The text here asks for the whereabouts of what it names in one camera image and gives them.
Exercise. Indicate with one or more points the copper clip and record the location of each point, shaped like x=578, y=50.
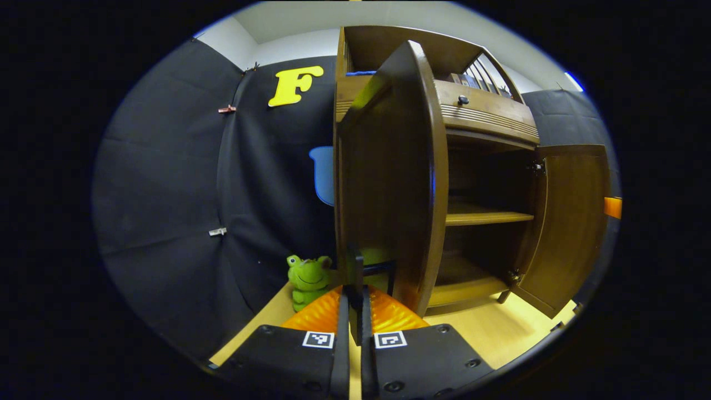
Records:
x=226, y=109

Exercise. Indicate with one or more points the wooden double-door shoe cabinet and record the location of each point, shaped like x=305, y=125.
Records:
x=489, y=116

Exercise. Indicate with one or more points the wooden inner shelf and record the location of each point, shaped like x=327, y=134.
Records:
x=483, y=216

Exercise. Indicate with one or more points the black backdrop cloth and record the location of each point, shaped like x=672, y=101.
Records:
x=166, y=194

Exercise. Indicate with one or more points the metal door hinge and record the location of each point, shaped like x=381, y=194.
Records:
x=536, y=166
x=514, y=276

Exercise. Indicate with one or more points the black drawer knob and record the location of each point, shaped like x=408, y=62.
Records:
x=462, y=100

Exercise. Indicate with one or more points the silver clip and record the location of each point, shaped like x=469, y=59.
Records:
x=218, y=231

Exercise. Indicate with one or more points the green frog toy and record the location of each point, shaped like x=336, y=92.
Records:
x=308, y=278

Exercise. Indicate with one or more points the blue cloth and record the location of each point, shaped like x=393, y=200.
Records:
x=361, y=73

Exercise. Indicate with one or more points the wooden shoe cabinet door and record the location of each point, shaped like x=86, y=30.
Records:
x=572, y=222
x=389, y=166

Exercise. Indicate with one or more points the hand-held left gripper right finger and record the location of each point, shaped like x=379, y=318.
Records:
x=368, y=366

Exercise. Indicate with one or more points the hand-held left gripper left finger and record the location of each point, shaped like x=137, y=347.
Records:
x=341, y=361

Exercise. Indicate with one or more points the black clip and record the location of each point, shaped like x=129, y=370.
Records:
x=253, y=66

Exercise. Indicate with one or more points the wooden cabinet drawer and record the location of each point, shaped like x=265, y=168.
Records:
x=489, y=114

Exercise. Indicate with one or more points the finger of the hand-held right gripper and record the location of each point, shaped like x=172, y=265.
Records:
x=613, y=207

